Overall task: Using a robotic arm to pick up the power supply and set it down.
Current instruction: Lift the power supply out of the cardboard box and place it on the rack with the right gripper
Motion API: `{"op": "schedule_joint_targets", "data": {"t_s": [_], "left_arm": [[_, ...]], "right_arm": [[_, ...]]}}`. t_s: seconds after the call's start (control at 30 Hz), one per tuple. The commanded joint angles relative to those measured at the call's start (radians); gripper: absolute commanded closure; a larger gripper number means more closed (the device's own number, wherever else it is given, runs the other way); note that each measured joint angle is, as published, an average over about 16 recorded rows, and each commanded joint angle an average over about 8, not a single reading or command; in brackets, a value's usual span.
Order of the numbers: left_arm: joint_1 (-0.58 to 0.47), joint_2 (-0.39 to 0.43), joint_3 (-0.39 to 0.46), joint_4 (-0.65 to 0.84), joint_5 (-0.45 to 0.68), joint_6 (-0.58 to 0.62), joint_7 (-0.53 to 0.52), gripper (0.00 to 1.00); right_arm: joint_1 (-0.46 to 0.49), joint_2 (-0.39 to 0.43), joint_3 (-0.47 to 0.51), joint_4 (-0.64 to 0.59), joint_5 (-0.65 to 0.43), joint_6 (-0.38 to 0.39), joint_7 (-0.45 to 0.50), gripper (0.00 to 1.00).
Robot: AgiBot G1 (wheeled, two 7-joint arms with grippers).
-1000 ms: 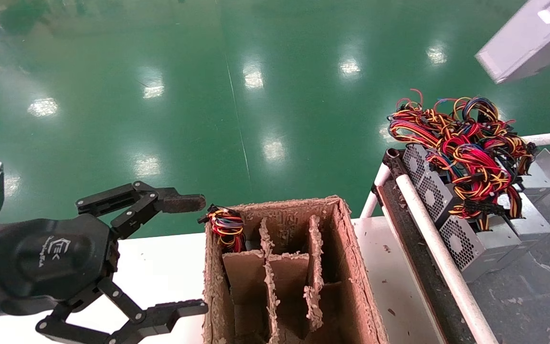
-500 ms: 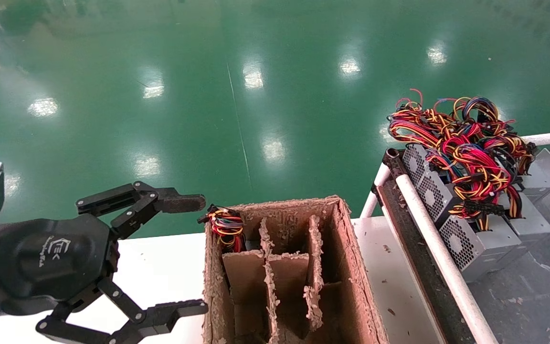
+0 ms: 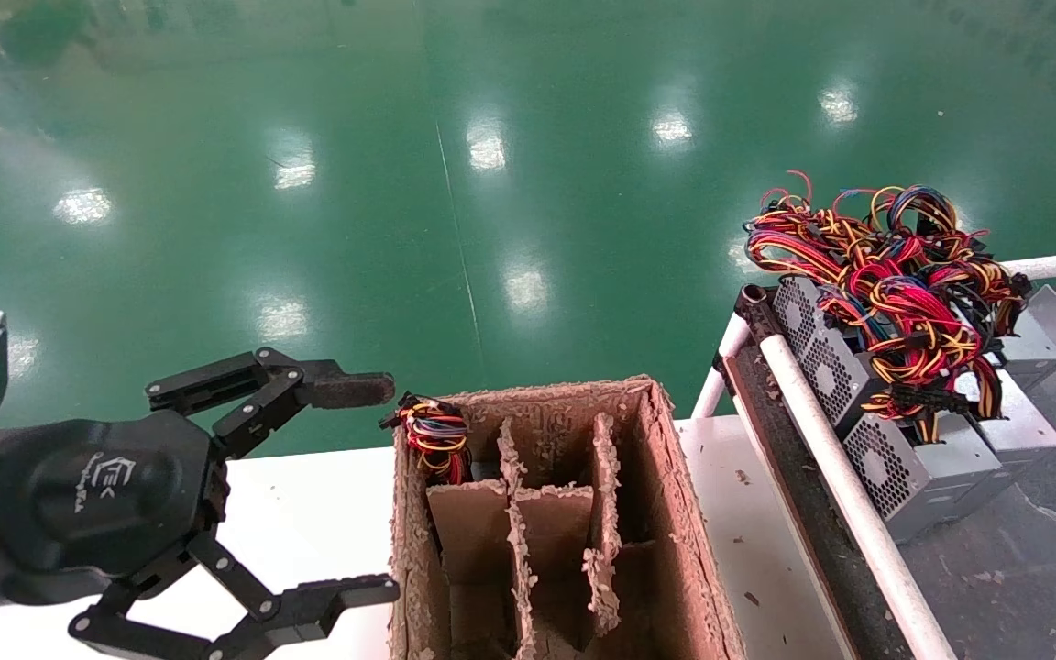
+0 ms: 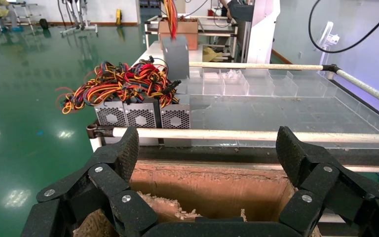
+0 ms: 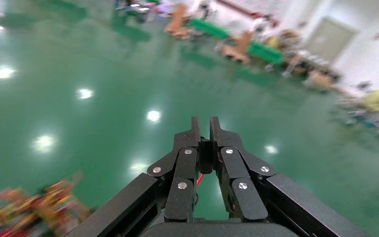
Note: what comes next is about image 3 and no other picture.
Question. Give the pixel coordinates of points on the long cardboard divider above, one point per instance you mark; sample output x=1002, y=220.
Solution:
x=519, y=568
x=603, y=513

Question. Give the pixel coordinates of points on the grey power supply mesh grill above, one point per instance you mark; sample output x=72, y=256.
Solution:
x=885, y=467
x=835, y=371
x=798, y=312

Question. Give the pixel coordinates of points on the white rail pipe rusty end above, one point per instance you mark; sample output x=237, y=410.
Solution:
x=849, y=495

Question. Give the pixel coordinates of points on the short white pipe leg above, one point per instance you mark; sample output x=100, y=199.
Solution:
x=720, y=367

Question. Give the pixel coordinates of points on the brown cardboard box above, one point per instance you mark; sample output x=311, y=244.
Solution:
x=675, y=513

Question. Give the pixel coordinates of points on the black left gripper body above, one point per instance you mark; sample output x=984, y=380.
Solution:
x=97, y=495

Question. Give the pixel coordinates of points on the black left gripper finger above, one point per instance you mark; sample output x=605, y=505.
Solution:
x=345, y=390
x=335, y=600

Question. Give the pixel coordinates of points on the cross cardboard divider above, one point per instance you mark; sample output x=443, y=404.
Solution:
x=473, y=522

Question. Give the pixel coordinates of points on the plain grey power supply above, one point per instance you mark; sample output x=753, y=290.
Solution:
x=1023, y=426
x=1032, y=353

